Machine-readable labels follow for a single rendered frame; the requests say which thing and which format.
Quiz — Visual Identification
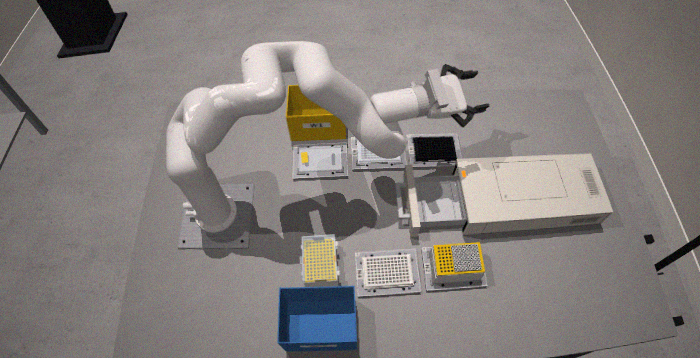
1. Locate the blue open-top box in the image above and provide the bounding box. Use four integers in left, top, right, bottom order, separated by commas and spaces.
277, 286, 357, 351

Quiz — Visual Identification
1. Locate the yellow open-top box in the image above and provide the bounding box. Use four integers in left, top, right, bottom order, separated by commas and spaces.
286, 85, 346, 141

